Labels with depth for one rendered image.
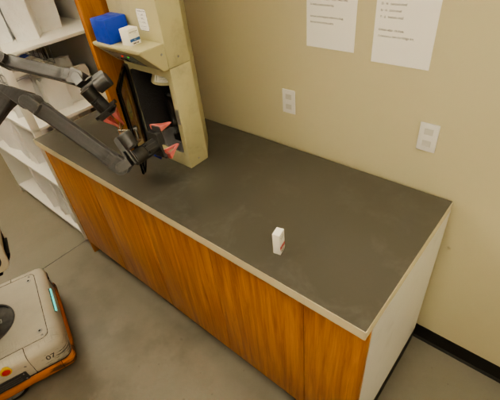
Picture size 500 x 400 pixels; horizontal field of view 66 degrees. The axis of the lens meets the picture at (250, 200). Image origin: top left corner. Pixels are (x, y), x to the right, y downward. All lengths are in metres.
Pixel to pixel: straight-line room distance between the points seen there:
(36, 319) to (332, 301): 1.65
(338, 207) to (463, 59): 0.64
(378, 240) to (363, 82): 0.61
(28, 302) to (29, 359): 0.34
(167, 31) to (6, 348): 1.70
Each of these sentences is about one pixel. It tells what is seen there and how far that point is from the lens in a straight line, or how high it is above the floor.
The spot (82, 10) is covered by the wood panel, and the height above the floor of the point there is 1.62.
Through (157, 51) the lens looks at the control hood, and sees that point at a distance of 1.59.
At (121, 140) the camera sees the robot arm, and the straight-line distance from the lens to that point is 1.50.
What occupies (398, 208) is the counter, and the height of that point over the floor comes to 0.94.
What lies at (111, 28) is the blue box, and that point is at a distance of 1.71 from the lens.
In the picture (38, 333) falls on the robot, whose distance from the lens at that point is 2.34.
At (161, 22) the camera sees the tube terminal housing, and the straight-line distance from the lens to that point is 1.60.
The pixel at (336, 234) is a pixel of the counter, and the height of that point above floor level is 0.94.
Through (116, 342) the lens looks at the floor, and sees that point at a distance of 2.47.
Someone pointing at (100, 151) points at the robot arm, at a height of 1.24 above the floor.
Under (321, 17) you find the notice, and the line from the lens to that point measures 1.63.
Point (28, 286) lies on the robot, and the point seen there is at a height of 0.28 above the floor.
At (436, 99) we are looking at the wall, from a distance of 1.53.
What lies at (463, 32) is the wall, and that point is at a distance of 1.45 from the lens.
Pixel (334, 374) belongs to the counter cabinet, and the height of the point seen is 0.55.
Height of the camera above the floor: 1.93
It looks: 39 degrees down
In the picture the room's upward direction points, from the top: 7 degrees counter-clockwise
